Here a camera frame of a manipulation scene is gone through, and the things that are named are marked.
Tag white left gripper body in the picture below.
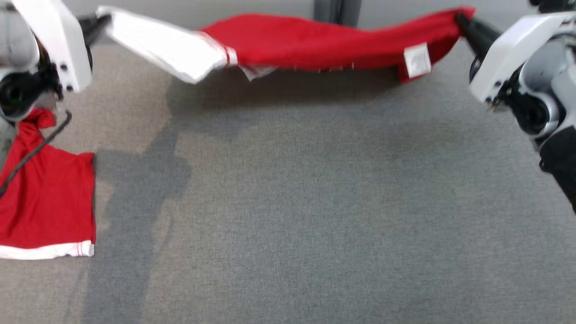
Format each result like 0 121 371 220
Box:
11 0 93 93

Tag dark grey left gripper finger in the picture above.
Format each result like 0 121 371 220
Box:
76 13 112 28
80 25 108 46

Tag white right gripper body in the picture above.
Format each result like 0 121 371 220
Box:
469 11 576 104

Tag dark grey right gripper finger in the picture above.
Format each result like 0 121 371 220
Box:
461 28 492 57
454 13 502 42

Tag red shorts with white hem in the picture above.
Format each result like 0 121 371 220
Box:
0 108 96 261

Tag red jersey with number 23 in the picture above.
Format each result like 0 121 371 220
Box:
96 5 475 85

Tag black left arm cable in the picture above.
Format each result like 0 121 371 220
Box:
0 110 72 198

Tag grey metal partition post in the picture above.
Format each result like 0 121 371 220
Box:
314 0 363 27

